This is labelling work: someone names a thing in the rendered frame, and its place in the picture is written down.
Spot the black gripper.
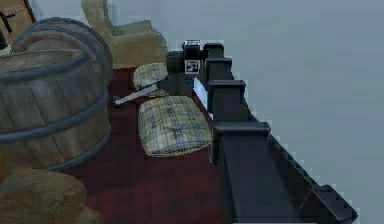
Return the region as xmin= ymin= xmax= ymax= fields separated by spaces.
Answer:
xmin=113 ymin=50 xmax=195 ymax=107

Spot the small plaid pillow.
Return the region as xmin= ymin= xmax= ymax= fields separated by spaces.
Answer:
xmin=132 ymin=62 xmax=170 ymax=92

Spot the large plaid pillow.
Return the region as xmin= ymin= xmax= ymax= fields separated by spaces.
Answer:
xmin=137 ymin=95 xmax=214 ymax=158

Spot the beige armchair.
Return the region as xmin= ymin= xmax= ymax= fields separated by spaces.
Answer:
xmin=80 ymin=0 xmax=170 ymax=70

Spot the wooden barrel with grey hoops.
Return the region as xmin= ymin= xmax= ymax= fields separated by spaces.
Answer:
xmin=9 ymin=17 xmax=115 ymax=88
xmin=0 ymin=49 xmax=113 ymax=172

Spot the dark red bed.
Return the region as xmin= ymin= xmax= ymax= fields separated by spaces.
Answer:
xmin=61 ymin=66 xmax=236 ymax=224

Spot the brown wooden door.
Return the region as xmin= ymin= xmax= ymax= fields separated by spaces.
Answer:
xmin=0 ymin=0 xmax=37 ymax=46

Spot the black door handle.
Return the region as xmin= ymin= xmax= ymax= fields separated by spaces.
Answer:
xmin=0 ymin=11 xmax=16 ymax=34

